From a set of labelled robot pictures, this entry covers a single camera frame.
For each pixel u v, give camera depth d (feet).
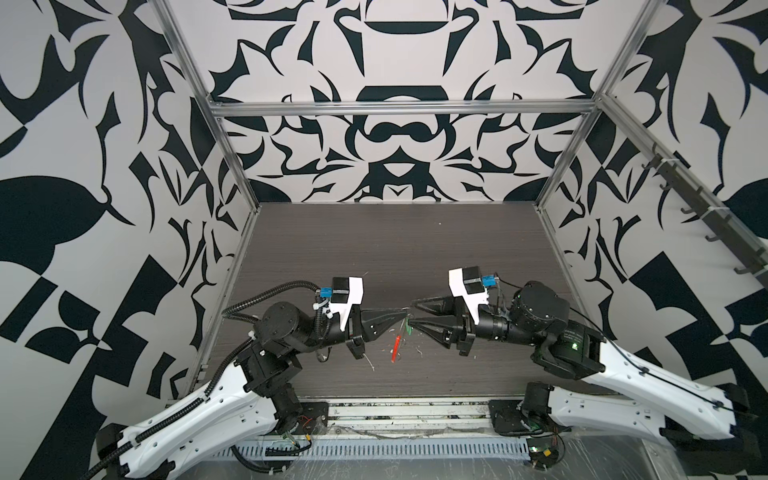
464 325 1.51
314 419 2.41
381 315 1.61
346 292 1.43
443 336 1.60
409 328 1.64
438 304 1.75
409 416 2.49
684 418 1.38
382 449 2.13
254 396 1.55
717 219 1.92
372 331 1.63
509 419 2.44
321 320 1.48
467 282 1.39
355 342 1.52
